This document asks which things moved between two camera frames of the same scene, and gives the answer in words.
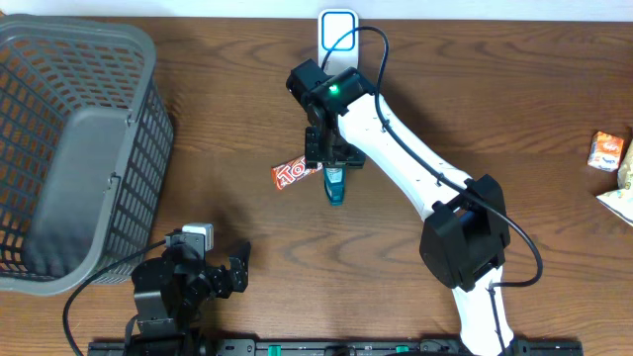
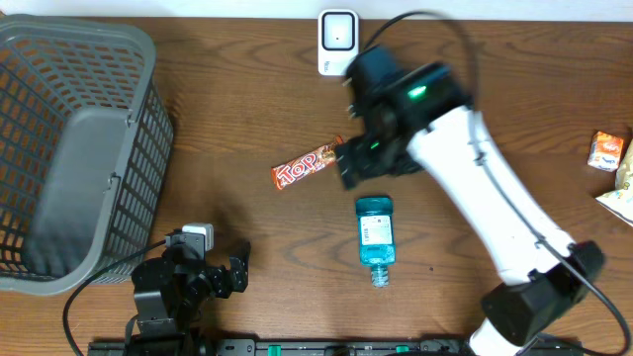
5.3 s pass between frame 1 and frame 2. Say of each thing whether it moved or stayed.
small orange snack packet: stayed
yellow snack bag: stayed
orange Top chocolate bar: stayed
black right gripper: moved
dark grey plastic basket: stayed
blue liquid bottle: moved
